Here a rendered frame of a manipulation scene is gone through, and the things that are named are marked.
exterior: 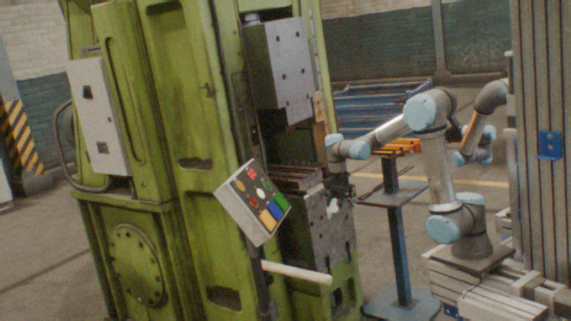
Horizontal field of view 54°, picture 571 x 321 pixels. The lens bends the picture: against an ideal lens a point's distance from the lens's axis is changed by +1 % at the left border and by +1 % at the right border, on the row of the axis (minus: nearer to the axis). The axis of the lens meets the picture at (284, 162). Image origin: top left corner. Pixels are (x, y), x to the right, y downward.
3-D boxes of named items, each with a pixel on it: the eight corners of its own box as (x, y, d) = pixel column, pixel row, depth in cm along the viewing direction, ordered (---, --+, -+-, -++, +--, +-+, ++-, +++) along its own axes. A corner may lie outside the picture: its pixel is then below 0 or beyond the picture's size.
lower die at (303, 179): (323, 181, 293) (320, 166, 291) (300, 193, 279) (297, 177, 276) (264, 176, 320) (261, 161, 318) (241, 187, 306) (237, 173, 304)
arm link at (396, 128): (459, 76, 199) (368, 128, 236) (443, 82, 192) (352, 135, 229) (475, 104, 198) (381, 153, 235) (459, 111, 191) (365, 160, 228)
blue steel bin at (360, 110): (438, 135, 699) (433, 78, 680) (415, 153, 636) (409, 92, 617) (353, 136, 767) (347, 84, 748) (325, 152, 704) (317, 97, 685)
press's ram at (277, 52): (326, 92, 291) (314, 13, 280) (278, 109, 263) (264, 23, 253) (267, 94, 318) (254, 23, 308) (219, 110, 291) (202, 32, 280)
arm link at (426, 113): (478, 234, 200) (451, 85, 190) (457, 250, 191) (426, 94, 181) (448, 231, 209) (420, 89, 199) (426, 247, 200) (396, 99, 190)
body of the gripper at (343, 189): (343, 202, 228) (339, 175, 225) (329, 199, 235) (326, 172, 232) (357, 197, 232) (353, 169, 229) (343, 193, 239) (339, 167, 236)
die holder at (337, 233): (358, 248, 311) (347, 173, 299) (318, 279, 284) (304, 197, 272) (282, 234, 347) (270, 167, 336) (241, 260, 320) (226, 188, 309)
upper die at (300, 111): (312, 115, 284) (310, 97, 281) (288, 126, 269) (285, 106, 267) (253, 116, 311) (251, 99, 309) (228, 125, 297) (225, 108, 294)
